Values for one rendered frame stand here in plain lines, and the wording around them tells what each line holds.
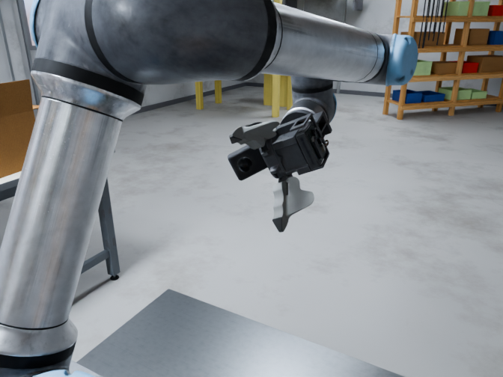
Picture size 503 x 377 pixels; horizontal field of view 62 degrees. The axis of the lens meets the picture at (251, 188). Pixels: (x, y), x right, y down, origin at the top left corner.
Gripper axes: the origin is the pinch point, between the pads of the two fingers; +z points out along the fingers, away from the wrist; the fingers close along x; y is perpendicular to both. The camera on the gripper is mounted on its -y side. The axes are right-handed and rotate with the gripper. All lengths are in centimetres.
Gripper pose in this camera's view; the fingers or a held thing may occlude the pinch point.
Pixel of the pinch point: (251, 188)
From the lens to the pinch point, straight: 55.8
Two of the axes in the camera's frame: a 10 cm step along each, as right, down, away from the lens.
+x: 4.5, 8.4, 3.0
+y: 8.3, -2.6, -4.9
